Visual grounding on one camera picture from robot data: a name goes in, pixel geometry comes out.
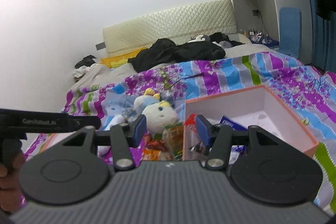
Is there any white and blue plush toy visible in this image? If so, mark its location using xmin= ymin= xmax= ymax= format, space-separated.
xmin=133 ymin=88 xmax=179 ymax=134

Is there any light blue plastic bag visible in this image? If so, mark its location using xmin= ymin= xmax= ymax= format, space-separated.
xmin=104 ymin=96 xmax=139 ymax=123

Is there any floral striped blanket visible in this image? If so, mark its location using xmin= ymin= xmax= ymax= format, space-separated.
xmin=25 ymin=52 xmax=336 ymax=216

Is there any white tube bottle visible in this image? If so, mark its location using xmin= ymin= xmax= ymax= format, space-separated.
xmin=99 ymin=114 xmax=125 ymax=155

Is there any black jacket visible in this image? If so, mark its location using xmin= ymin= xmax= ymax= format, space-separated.
xmin=129 ymin=38 xmax=226 ymax=72

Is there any person's left hand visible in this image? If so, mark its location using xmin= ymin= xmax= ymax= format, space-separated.
xmin=0 ymin=153 xmax=28 ymax=214

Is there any pink cardboard box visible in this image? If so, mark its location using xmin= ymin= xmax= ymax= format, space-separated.
xmin=182 ymin=85 xmax=319 ymax=161

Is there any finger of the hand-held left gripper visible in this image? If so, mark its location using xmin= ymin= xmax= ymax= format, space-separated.
xmin=66 ymin=114 xmax=102 ymax=132

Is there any orange snack packet red label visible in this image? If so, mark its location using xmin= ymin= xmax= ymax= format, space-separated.
xmin=184 ymin=113 xmax=210 ymax=157

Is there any yellow pillow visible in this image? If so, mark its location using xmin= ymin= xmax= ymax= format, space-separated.
xmin=101 ymin=47 xmax=147 ymax=68

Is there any blue curtain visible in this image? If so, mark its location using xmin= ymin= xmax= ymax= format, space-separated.
xmin=307 ymin=0 xmax=336 ymax=75

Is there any cream quilted headboard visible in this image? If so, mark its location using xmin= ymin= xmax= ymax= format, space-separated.
xmin=102 ymin=0 xmax=237 ymax=54

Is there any grey bed sheet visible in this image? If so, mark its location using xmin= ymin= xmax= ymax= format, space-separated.
xmin=71 ymin=44 xmax=276 ymax=90

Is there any dark garment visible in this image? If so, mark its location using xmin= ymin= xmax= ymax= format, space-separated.
xmin=210 ymin=32 xmax=244 ymax=47

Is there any blue white snack packet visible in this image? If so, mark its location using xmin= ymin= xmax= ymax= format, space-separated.
xmin=219 ymin=115 xmax=249 ymax=133

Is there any pink box lid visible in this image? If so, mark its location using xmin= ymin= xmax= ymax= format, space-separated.
xmin=39 ymin=133 xmax=65 ymax=147

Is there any group of small bottles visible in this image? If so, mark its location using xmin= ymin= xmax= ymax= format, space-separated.
xmin=244 ymin=28 xmax=271 ymax=42

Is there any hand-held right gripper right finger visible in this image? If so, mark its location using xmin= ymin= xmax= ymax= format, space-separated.
xmin=196 ymin=114 xmax=279 ymax=170

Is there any yellow snack packet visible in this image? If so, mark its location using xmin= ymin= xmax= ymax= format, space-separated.
xmin=162 ymin=125 xmax=185 ymax=161

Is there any pile of clothes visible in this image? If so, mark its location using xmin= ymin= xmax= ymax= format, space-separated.
xmin=74 ymin=55 xmax=98 ymax=78

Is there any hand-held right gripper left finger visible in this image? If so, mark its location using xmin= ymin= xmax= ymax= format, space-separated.
xmin=47 ymin=114 xmax=147 ymax=171

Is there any small orange snack packet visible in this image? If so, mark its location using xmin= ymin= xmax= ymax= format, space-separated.
xmin=142 ymin=148 xmax=162 ymax=161

